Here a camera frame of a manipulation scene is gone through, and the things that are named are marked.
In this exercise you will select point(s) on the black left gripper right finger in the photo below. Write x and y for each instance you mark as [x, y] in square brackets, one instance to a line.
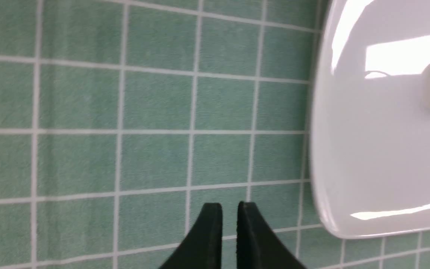
[258, 247]

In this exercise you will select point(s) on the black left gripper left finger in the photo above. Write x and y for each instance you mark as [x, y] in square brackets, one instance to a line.
[202, 246]

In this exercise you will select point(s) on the white square plate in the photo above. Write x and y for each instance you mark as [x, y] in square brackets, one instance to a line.
[370, 132]

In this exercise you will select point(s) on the green checkered tablecloth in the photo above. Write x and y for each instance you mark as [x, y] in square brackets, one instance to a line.
[119, 119]

